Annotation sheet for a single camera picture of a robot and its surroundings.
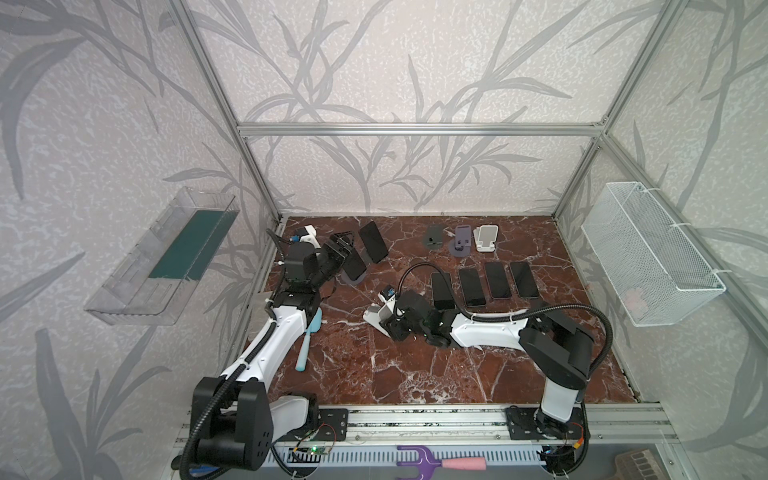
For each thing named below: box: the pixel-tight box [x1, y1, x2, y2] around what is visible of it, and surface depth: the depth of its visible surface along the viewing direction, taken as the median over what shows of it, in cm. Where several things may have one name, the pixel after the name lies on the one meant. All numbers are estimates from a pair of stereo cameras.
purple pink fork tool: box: [397, 445, 487, 480], surface depth 70 cm
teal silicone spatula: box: [295, 307, 323, 372], surface depth 86 cm
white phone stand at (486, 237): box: [473, 225, 499, 252], surface depth 110 cm
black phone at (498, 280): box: [485, 262, 512, 298], surface depth 104 cm
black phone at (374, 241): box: [359, 221, 389, 264], surface depth 104 cm
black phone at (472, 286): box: [459, 267, 487, 306], surface depth 102 cm
